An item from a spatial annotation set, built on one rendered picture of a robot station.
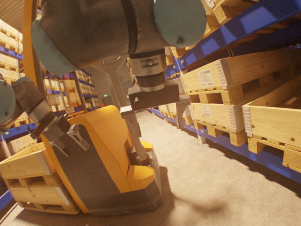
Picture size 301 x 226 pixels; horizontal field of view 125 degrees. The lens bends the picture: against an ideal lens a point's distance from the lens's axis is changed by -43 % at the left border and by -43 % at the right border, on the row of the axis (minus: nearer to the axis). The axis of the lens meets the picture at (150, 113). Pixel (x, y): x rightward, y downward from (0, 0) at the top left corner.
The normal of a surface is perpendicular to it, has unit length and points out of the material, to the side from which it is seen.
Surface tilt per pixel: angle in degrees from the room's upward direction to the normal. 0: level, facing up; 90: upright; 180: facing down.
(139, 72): 105
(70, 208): 90
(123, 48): 163
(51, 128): 114
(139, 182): 90
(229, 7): 90
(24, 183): 90
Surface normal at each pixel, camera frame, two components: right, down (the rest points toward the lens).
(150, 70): 0.12, 0.52
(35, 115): 0.35, 0.31
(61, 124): 0.87, -0.36
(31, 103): 0.58, 0.14
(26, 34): 0.00, 0.14
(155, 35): 0.45, 0.77
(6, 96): 0.86, -0.14
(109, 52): 0.38, 0.91
